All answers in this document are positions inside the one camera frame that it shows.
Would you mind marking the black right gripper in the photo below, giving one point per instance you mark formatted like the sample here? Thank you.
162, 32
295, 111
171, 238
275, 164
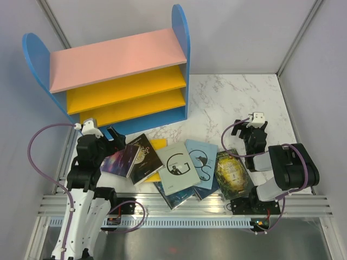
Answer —
240, 126

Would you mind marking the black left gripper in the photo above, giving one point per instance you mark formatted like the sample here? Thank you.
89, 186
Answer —
119, 141

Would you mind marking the purple galaxy cover book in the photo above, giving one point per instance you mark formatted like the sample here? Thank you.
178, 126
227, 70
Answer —
121, 162

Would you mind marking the black moon cover book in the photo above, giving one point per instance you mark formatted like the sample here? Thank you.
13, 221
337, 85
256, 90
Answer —
147, 162

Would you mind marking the light blue cat book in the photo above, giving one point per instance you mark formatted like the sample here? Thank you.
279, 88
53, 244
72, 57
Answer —
203, 156

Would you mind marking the grey G cover book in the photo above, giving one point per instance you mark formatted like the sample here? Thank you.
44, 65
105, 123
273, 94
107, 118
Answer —
179, 172

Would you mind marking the dark navy blue book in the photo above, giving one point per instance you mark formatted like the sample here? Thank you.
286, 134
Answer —
202, 193

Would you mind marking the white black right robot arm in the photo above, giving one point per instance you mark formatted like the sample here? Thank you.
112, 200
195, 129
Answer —
292, 167

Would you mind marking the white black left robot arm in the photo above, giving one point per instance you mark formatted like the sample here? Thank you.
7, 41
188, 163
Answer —
87, 204

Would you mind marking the yellow cover book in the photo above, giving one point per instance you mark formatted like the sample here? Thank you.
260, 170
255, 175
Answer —
156, 144

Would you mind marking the green gold forest book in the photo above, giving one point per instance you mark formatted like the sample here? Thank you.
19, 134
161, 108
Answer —
232, 176

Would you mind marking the blue pink yellow bookshelf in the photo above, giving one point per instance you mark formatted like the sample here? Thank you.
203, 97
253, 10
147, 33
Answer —
132, 83

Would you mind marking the teal ocean cover book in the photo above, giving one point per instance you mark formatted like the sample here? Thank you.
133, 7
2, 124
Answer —
176, 199

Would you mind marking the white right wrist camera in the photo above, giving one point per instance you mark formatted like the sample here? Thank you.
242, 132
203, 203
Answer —
256, 120

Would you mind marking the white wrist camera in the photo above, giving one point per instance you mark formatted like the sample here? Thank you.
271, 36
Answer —
89, 127
256, 120

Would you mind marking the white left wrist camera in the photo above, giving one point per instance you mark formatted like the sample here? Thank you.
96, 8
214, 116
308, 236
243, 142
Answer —
89, 127

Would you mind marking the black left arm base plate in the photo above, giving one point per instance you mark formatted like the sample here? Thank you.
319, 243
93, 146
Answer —
123, 206

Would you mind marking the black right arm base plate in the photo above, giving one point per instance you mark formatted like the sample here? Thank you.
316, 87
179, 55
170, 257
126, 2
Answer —
244, 206

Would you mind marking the aluminium mounting rail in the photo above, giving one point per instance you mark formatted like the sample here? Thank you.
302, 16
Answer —
296, 206

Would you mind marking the white slotted cable duct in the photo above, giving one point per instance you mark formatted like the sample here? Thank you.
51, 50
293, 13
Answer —
128, 222

